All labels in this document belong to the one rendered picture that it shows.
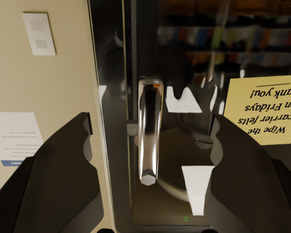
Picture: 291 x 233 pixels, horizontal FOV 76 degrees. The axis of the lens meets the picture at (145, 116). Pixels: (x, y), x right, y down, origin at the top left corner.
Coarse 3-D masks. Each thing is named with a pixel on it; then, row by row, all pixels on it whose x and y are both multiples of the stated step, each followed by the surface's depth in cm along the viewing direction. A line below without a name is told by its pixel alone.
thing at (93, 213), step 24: (72, 120) 11; (48, 144) 9; (72, 144) 9; (48, 168) 8; (72, 168) 8; (48, 192) 7; (72, 192) 7; (96, 192) 7; (24, 216) 6; (48, 216) 6; (72, 216) 6; (96, 216) 7
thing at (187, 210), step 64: (128, 0) 13; (192, 0) 13; (256, 0) 13; (128, 64) 15; (192, 64) 15; (256, 64) 16; (128, 128) 19; (192, 128) 19; (128, 192) 24; (192, 192) 24
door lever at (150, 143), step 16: (144, 80) 11; (160, 80) 11; (144, 96) 11; (160, 96) 12; (144, 112) 12; (160, 112) 12; (144, 128) 13; (160, 128) 13; (144, 144) 13; (144, 160) 14; (144, 176) 15
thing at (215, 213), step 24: (216, 120) 11; (216, 144) 10; (240, 144) 9; (216, 168) 8; (240, 168) 8; (264, 168) 8; (216, 192) 7; (240, 192) 7; (264, 192) 7; (216, 216) 7; (240, 216) 6; (264, 216) 6; (288, 216) 6
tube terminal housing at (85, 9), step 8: (88, 16) 15; (88, 24) 15; (88, 32) 15; (88, 40) 16; (88, 48) 16; (96, 80) 17; (96, 88) 18; (96, 96) 18; (96, 104) 19; (104, 152) 22; (104, 160) 23; (104, 168) 23; (112, 216) 28; (112, 224) 30
